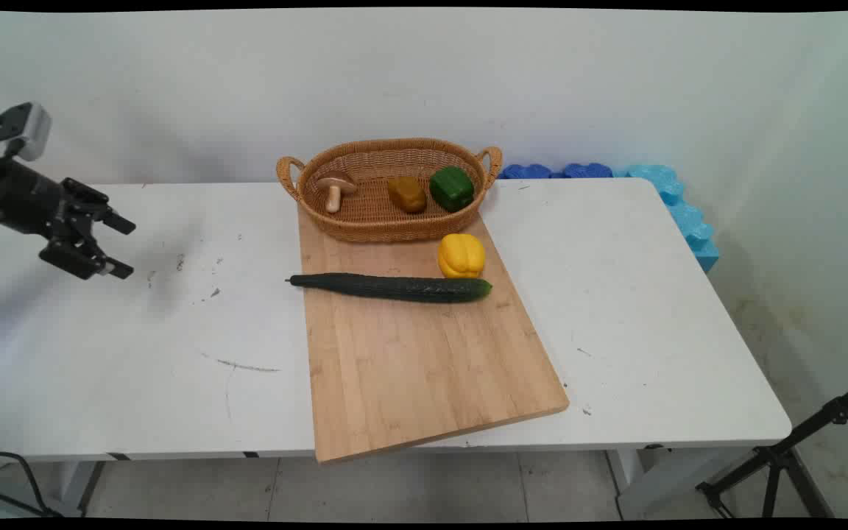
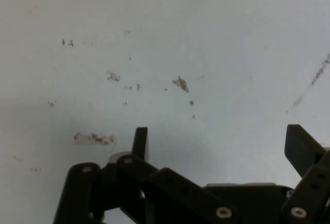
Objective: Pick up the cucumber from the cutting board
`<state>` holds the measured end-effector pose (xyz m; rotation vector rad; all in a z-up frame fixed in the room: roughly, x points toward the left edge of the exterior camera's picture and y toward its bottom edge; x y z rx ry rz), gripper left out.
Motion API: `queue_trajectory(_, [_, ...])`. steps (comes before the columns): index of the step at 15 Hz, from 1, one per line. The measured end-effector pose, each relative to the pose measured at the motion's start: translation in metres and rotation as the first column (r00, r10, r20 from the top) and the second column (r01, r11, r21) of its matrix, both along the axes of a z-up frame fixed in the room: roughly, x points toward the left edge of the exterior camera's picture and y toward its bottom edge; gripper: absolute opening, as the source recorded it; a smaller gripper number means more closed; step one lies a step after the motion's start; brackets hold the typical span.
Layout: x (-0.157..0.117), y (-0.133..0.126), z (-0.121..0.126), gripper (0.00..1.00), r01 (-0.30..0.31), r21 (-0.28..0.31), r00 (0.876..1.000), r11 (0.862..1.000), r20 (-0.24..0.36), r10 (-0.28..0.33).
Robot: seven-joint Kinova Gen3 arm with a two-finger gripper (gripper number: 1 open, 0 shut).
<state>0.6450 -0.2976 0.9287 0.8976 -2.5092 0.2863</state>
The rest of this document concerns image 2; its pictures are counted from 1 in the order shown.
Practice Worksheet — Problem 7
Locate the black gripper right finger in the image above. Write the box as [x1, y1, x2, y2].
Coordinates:
[280, 124, 330, 224]

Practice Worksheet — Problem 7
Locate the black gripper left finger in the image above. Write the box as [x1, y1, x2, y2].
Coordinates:
[53, 127, 241, 224]

